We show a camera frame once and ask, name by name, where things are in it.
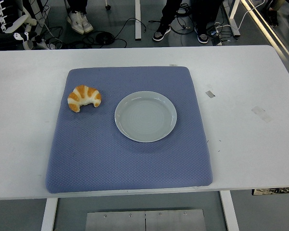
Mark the grey round plate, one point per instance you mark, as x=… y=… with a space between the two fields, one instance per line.
x=144 y=120

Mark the white desk leg with foot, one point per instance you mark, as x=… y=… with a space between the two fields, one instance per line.
x=234 y=9

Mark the black power adapter box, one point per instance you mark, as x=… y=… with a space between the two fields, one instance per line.
x=216 y=41

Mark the person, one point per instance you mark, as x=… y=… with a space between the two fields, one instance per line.
x=78 y=22
x=273 y=18
x=161 y=31

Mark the blue quilted mat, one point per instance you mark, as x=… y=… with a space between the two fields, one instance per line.
x=110 y=163

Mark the clear tape piece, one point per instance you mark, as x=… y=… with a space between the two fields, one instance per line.
x=261 y=114

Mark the black chair caster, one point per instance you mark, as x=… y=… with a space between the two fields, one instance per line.
x=108 y=7

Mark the grey tape piece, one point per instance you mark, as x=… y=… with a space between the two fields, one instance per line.
x=210 y=94

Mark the white office chair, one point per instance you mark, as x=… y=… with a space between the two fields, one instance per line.
x=14 y=24

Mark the croissant bread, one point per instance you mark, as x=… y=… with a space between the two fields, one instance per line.
x=83 y=93

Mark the white power strip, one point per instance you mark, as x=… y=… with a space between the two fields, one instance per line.
x=42 y=44

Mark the white table leg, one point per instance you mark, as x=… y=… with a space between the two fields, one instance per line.
x=49 y=214
x=230 y=211

